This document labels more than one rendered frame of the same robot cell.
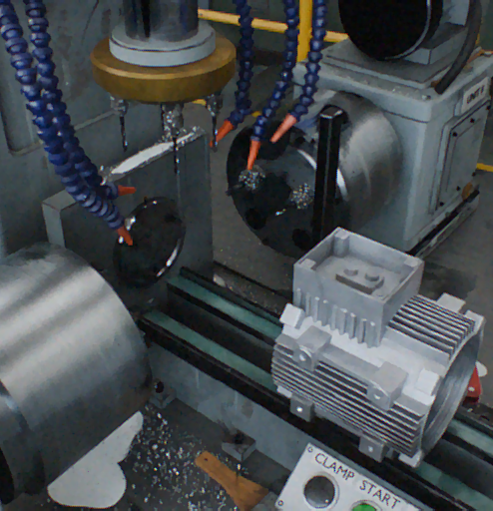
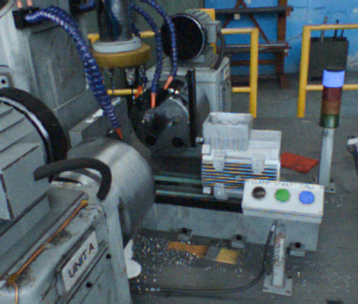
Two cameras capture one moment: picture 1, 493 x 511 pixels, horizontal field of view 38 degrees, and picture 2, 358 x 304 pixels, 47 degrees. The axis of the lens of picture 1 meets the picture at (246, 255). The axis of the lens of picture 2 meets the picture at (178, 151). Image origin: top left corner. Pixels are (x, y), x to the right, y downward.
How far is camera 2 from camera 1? 0.46 m
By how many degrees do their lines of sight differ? 21
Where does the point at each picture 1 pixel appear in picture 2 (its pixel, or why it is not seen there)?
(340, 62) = (166, 67)
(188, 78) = (138, 53)
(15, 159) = not seen: hidden behind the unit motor
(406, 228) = not seen: hidden behind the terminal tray
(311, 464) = (250, 185)
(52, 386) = (127, 185)
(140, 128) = (89, 104)
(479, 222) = not seen: hidden behind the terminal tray
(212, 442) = (170, 238)
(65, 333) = (122, 164)
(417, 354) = (265, 147)
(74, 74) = (62, 76)
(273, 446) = (202, 227)
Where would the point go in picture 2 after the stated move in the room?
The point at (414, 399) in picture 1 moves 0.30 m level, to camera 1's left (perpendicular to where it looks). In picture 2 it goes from (270, 164) to (161, 191)
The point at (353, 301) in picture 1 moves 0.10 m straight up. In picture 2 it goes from (233, 131) to (233, 94)
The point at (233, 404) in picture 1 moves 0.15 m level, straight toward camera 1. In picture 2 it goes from (177, 214) to (200, 242)
